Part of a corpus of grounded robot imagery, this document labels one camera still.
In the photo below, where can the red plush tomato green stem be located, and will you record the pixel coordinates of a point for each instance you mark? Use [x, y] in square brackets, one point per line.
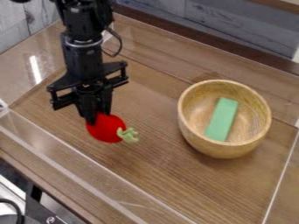
[111, 130]

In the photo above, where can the clear acrylic front wall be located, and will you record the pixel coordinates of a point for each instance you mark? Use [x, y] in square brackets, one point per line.
[87, 187]

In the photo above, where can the wooden bowl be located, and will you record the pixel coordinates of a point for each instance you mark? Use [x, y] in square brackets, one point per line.
[251, 123]

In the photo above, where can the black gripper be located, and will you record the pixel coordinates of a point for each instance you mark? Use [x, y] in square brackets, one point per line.
[88, 82]

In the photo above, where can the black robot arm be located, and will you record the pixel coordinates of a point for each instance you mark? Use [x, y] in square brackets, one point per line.
[87, 19]

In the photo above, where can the green rectangular block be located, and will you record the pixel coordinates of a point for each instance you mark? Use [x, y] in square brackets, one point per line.
[222, 119]

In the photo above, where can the black table leg frame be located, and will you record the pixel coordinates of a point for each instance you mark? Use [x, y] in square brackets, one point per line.
[36, 210]

